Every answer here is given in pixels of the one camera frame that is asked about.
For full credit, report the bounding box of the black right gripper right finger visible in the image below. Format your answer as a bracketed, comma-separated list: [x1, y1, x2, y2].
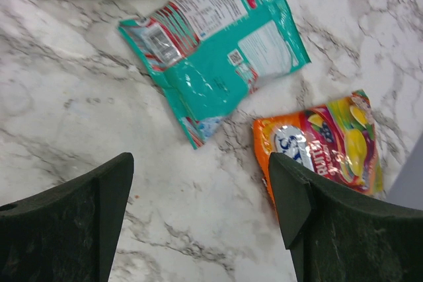
[269, 153, 422, 281]

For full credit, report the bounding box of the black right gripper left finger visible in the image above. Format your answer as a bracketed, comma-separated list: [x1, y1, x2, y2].
[1, 153, 134, 281]

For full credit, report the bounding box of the teal mint candy bag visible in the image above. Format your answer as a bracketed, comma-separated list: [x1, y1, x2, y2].
[118, 0, 310, 148]

